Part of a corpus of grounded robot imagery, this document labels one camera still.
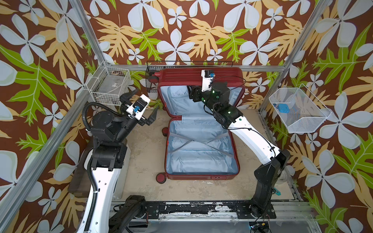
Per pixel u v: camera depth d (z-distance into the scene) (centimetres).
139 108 42
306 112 78
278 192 80
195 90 60
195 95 63
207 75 57
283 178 84
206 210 75
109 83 93
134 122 49
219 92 50
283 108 86
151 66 91
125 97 47
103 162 41
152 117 51
